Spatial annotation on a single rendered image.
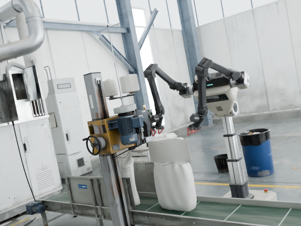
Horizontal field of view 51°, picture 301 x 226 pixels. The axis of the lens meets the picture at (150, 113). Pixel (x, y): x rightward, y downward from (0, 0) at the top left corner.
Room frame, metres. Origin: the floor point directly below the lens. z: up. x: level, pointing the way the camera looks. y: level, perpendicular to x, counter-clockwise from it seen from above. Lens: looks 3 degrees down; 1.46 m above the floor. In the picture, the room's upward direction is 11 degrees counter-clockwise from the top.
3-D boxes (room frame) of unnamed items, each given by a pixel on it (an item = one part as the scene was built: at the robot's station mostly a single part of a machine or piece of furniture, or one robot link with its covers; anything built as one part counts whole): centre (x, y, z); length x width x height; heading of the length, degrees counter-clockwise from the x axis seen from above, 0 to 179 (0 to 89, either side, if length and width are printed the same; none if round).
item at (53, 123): (6.58, 2.03, 1.34); 0.24 x 0.04 x 0.32; 50
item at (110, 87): (3.07, 0.34, 1.61); 0.15 x 0.14 x 0.17; 50
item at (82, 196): (3.33, 0.72, 0.54); 1.05 x 0.02 x 0.41; 50
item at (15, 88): (4.76, 1.97, 1.82); 0.51 x 0.27 x 0.71; 50
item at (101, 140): (2.81, 0.49, 1.14); 0.11 x 0.06 x 0.11; 50
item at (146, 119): (3.25, 0.20, 1.21); 0.30 x 0.25 x 0.30; 50
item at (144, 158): (6.04, 0.11, 0.32); 0.66 x 0.43 x 0.15; 142
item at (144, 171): (3.74, 0.38, 0.54); 1.05 x 0.02 x 0.41; 50
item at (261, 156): (4.78, -1.48, 0.32); 0.51 x 0.48 x 0.65; 140
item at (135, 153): (6.14, 0.30, 0.44); 0.66 x 0.42 x 0.14; 45
